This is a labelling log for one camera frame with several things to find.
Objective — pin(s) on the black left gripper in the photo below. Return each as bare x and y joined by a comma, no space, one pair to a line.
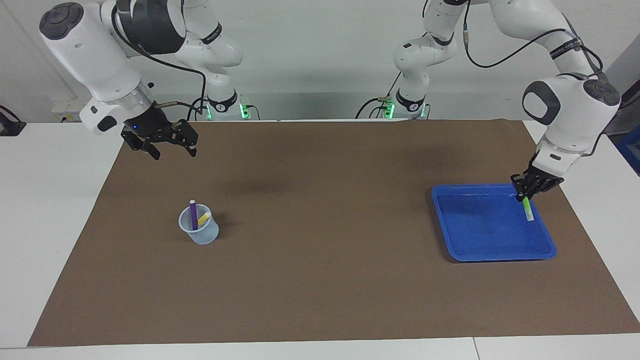
544,175

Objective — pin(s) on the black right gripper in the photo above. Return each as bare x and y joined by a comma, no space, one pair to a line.
150,129

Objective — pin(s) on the green pen with white cap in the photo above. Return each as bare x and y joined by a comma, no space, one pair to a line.
528,210

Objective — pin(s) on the purple pen with white cap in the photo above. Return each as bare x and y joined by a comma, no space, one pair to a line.
193,215

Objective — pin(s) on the yellow pen with white cap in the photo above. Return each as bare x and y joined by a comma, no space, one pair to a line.
204,218

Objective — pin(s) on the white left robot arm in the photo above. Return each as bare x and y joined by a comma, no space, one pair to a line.
570,110

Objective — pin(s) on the blue plastic tray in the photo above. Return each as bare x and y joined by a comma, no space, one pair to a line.
485,230

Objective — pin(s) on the clear plastic cup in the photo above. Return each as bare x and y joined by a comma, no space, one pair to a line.
202,235

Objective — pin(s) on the white power strip box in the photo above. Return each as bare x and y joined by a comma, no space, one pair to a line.
67,112

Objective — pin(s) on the blue storage box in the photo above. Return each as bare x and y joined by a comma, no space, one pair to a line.
631,150

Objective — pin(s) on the black stand with pole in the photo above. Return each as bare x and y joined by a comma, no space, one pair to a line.
622,117

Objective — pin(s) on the black clamp base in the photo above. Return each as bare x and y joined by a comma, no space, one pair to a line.
10,125

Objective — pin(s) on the brown table mat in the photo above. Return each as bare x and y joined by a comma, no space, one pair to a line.
320,280

